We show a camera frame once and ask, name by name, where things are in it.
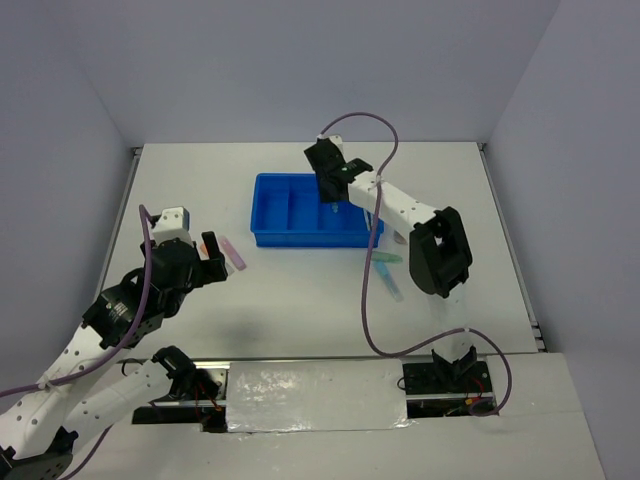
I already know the purple highlighter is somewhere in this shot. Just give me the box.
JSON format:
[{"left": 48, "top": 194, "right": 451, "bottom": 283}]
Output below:
[{"left": 218, "top": 236, "right": 246, "bottom": 271}]

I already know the purple cable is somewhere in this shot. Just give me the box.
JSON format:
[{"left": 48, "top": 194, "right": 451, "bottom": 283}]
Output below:
[
  {"left": 319, "top": 111, "right": 513, "bottom": 417},
  {"left": 0, "top": 203, "right": 161, "bottom": 480}
]

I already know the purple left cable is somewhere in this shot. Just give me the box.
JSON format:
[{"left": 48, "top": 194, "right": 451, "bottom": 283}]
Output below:
[{"left": 0, "top": 203, "right": 161, "bottom": 480}]

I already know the light blue highlighter right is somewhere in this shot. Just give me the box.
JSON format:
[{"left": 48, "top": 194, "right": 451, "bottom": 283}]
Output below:
[{"left": 374, "top": 261, "right": 404, "bottom": 302}]

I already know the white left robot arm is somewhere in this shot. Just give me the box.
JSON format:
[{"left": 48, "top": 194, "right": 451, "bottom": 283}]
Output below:
[{"left": 1, "top": 232, "right": 228, "bottom": 479}]

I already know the pink capped glue stick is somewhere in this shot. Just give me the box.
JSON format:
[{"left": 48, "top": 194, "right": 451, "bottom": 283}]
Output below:
[{"left": 393, "top": 231, "right": 407, "bottom": 245}]

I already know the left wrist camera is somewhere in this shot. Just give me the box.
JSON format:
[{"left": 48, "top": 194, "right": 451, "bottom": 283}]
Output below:
[{"left": 151, "top": 206, "right": 192, "bottom": 245}]

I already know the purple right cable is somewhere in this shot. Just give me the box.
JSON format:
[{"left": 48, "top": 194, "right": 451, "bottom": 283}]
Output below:
[{"left": 319, "top": 111, "right": 513, "bottom": 417}]

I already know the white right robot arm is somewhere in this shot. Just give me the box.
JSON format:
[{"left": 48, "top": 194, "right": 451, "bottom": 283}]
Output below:
[{"left": 304, "top": 135, "right": 477, "bottom": 391}]

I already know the blue compartment tray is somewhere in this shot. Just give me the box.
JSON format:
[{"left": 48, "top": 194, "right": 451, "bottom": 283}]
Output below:
[{"left": 250, "top": 173, "right": 370, "bottom": 248}]

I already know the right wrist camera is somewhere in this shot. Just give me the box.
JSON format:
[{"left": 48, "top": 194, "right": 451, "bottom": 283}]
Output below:
[{"left": 316, "top": 134, "right": 343, "bottom": 147}]

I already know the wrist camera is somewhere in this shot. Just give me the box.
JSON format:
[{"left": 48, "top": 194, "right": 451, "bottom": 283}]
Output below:
[
  {"left": 316, "top": 134, "right": 343, "bottom": 147},
  {"left": 151, "top": 206, "right": 192, "bottom": 245}
]

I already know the green highlighter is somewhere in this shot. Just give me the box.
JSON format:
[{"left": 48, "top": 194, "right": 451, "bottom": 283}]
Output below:
[{"left": 371, "top": 251, "right": 403, "bottom": 264}]

